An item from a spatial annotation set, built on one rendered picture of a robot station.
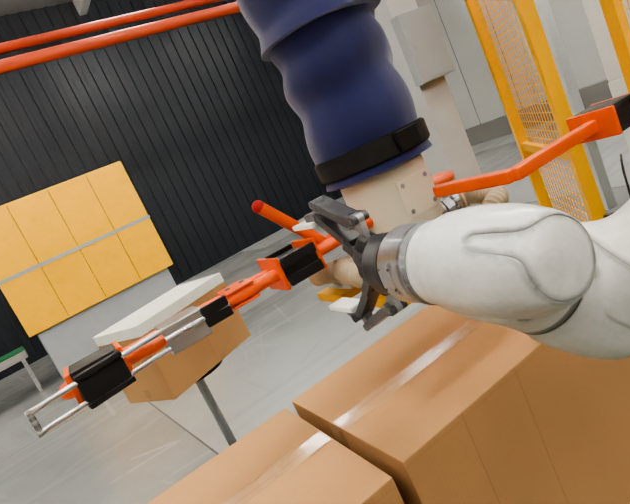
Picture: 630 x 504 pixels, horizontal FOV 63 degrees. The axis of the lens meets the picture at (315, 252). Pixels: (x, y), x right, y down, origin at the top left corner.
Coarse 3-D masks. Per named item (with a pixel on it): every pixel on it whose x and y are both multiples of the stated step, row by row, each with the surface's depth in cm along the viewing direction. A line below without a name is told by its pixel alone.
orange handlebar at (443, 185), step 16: (576, 128) 87; (592, 128) 86; (560, 144) 83; (576, 144) 85; (528, 160) 80; (544, 160) 81; (432, 176) 107; (448, 176) 103; (480, 176) 84; (496, 176) 81; (512, 176) 79; (448, 192) 91; (464, 192) 88; (368, 224) 94; (336, 240) 91; (272, 272) 86; (224, 288) 87; (240, 288) 83; (256, 288) 84; (240, 304) 83; (144, 336) 81; (160, 336) 77; (144, 352) 76; (64, 384) 73
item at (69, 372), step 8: (112, 344) 79; (96, 352) 78; (104, 352) 75; (112, 352) 74; (80, 360) 77; (88, 360) 74; (96, 360) 73; (64, 368) 77; (72, 368) 74; (80, 368) 72; (64, 376) 71; (72, 376) 71; (72, 392) 71; (80, 400) 72
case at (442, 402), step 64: (448, 320) 115; (320, 384) 112; (384, 384) 100; (448, 384) 90; (512, 384) 86; (576, 384) 93; (384, 448) 80; (448, 448) 79; (512, 448) 85; (576, 448) 93
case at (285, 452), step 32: (288, 416) 104; (256, 448) 98; (288, 448) 93; (320, 448) 88; (192, 480) 97; (224, 480) 92; (256, 480) 87; (288, 480) 83; (320, 480) 80; (352, 480) 76; (384, 480) 73
